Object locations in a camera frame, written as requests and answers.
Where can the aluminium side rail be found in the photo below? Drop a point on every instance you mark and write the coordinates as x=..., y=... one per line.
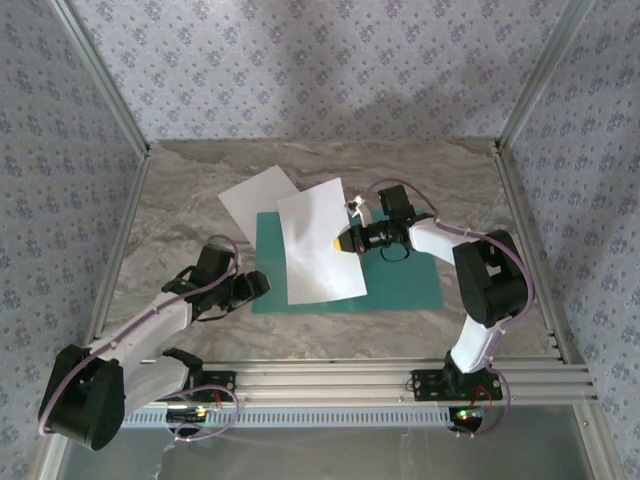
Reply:
x=121, y=230
x=518, y=200

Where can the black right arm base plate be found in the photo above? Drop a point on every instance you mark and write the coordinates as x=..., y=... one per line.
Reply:
x=425, y=385

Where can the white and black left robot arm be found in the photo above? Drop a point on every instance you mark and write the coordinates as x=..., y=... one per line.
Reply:
x=145, y=320

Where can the aluminium frame post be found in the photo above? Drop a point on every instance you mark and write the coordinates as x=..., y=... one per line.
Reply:
x=103, y=75
x=546, y=75

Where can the green paper folder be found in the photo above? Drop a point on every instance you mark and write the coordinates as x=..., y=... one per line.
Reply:
x=410, y=285

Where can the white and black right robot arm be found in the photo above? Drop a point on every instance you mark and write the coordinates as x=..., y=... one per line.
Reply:
x=475, y=345

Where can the grey metal panel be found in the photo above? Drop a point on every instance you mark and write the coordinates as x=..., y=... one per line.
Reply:
x=325, y=455

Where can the small electronics board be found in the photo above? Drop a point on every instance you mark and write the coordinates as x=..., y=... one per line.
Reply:
x=192, y=414
x=467, y=415

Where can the aluminium profile beam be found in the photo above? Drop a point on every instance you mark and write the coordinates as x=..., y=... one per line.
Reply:
x=325, y=380

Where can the white paper sheet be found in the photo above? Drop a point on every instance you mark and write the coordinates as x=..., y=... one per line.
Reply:
x=315, y=260
x=255, y=200

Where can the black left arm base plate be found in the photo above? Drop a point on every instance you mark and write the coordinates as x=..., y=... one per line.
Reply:
x=225, y=382

